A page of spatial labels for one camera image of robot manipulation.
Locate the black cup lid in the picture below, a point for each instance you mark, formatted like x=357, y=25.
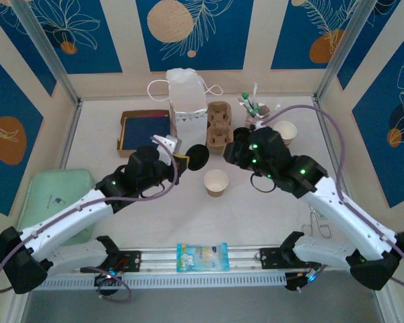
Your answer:
x=198, y=157

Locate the stack of brown paper cups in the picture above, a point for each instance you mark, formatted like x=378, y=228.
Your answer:
x=286, y=131

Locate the single brown paper cup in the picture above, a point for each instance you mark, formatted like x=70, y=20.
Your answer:
x=216, y=183

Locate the dark blue napkin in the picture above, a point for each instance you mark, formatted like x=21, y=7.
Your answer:
x=144, y=131

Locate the white animal print paper bag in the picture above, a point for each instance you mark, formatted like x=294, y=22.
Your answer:
x=188, y=101

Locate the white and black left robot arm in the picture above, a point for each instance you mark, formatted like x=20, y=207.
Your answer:
x=64, y=222

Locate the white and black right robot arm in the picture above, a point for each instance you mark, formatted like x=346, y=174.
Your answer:
x=350, y=218

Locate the stack of pulp cup carriers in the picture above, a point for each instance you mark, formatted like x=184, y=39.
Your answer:
x=219, y=134

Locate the cardboard napkin box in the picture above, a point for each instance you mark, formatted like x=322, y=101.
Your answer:
x=124, y=154

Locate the pink straw holder cup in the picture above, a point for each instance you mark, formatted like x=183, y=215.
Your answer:
x=250, y=121

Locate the green tipped wrapped straw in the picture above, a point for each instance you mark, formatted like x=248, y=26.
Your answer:
x=239, y=100
x=245, y=97

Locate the red napkin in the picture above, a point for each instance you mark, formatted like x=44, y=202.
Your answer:
x=155, y=114

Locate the blue snack packet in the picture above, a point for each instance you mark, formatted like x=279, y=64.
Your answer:
x=202, y=256

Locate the mint green tray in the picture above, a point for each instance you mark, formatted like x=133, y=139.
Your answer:
x=54, y=188

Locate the black controller board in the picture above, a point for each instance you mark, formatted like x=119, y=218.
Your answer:
x=102, y=281
x=294, y=282

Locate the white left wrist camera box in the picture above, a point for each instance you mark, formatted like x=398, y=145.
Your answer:
x=170, y=143

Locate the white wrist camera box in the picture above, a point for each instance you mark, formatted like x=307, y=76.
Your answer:
x=170, y=143
x=257, y=126

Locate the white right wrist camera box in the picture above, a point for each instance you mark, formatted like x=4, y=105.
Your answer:
x=257, y=126

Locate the aluminium table edge rail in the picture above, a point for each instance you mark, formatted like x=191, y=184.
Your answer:
x=70, y=134
x=327, y=134

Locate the aluminium mounting rail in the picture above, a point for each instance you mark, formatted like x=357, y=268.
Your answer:
x=161, y=259

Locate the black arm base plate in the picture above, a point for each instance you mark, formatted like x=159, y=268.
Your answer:
x=133, y=260
x=269, y=258

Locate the aluminium frame post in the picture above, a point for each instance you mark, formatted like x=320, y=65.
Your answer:
x=47, y=50
x=346, y=43

